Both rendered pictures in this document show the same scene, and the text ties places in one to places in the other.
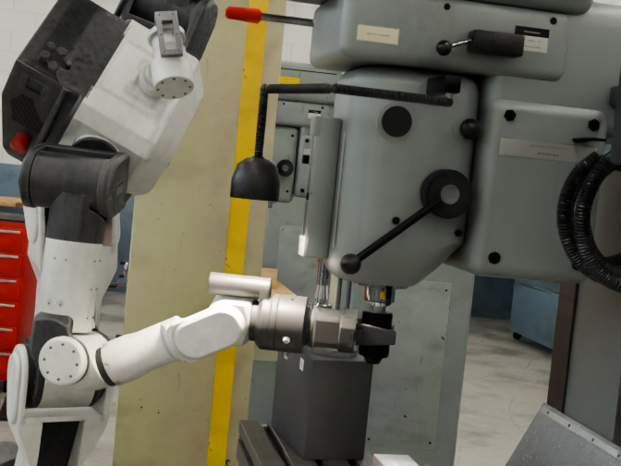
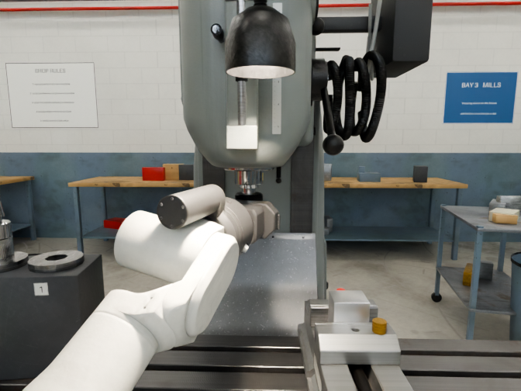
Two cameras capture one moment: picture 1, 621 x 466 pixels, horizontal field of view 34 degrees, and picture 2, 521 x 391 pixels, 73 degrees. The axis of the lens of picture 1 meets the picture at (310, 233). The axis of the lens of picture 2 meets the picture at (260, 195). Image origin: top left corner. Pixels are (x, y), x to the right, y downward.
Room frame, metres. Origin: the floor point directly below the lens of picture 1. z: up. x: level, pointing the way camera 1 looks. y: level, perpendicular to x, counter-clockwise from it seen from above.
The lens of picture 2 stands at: (1.40, 0.46, 1.35)
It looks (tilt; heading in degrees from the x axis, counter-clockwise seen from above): 9 degrees down; 284
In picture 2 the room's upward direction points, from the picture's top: straight up
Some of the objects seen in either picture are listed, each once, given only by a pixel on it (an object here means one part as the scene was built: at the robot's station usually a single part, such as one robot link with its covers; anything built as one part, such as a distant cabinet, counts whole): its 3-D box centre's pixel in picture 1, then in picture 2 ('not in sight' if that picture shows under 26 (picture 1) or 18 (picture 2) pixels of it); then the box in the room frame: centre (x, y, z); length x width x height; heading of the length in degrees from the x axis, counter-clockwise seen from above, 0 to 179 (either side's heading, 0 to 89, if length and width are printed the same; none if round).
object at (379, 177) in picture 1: (395, 177); (249, 65); (1.55, -0.12, 1.47); 0.21 x 0.19 x 0.32; 12
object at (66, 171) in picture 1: (71, 197); not in sight; (1.63, 0.39, 1.39); 0.12 x 0.09 x 0.14; 88
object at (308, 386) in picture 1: (320, 392); (32, 309); (1.95, -0.05, 1.04); 0.22 x 0.12 x 0.20; 19
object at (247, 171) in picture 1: (256, 177); (260, 40); (1.49, 0.09, 1.45); 0.07 x 0.07 x 0.06
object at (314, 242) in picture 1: (320, 187); (242, 67); (1.53, -0.01, 1.45); 0.04 x 0.04 x 0.21; 12
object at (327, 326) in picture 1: (316, 328); (229, 226); (1.56, -0.02, 1.23); 0.13 x 0.12 x 0.10; 177
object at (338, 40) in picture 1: (432, 42); not in sight; (1.56, -0.16, 1.68); 0.34 x 0.24 x 0.10; 102
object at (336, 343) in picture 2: not in sight; (355, 342); (1.37, -0.10, 1.03); 0.12 x 0.06 x 0.04; 13
